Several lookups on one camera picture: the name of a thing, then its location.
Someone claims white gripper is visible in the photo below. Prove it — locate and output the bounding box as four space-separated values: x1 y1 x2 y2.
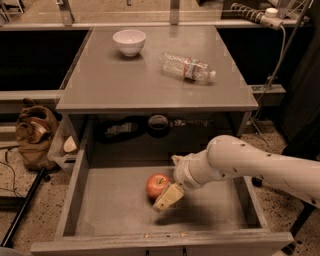
152 150 214 212

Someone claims red apple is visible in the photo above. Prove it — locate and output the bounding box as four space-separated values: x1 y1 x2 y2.
146 173 170 200

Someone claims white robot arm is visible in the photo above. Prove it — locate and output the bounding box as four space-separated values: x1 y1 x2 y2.
153 135 320 212

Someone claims grey open drawer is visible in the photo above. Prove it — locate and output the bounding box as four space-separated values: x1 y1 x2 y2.
30 114 295 256

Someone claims grey cabinet counter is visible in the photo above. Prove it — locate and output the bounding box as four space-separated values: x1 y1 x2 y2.
57 26 257 114

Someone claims black tape roll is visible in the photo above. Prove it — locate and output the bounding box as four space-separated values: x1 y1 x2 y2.
147 115 169 138

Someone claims clear plastic water bottle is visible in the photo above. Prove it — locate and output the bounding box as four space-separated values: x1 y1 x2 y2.
160 52 216 82

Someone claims clear plastic bin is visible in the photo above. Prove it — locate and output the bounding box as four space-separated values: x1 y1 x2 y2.
48 115 79 174

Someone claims black office chair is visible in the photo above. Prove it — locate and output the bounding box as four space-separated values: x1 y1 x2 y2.
251 176 318 256

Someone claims white ceramic bowl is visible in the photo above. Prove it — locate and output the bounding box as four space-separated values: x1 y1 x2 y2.
113 29 146 57

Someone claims brown backpack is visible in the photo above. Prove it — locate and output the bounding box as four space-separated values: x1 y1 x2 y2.
16 98 59 171

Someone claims black metal pole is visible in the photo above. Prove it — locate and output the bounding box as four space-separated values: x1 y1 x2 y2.
0 167 48 248

